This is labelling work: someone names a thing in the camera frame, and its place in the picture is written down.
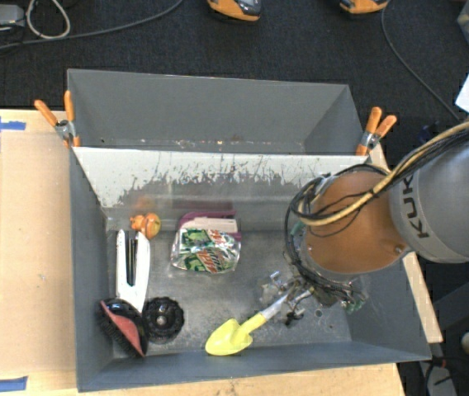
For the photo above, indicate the orange toy duck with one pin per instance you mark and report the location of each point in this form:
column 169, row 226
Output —
column 148, row 224

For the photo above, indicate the black and red brush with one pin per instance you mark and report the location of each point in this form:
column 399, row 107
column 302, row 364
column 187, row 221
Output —
column 123, row 326

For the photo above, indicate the white stapler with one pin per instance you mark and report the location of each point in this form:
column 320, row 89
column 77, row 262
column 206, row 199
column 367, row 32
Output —
column 140, row 262

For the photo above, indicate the black round knob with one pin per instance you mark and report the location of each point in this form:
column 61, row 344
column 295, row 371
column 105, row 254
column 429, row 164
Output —
column 163, row 320

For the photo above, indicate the purple and white box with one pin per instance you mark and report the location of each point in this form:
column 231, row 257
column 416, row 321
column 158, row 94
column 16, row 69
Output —
column 214, row 221

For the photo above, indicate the yellow toy shovel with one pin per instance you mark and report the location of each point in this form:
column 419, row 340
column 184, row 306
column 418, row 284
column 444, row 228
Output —
column 230, row 338

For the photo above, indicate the black cylinder on white bracket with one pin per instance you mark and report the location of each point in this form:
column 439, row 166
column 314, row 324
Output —
column 291, row 319

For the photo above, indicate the crushed green drink can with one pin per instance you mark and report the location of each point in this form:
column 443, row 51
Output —
column 205, row 252

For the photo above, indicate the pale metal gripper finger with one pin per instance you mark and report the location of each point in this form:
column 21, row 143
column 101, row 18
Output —
column 275, row 284
column 279, row 305

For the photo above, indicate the brown cardboard board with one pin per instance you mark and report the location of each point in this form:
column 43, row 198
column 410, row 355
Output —
column 32, row 241

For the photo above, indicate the grey metal bin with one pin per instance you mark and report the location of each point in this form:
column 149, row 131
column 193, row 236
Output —
column 218, row 303

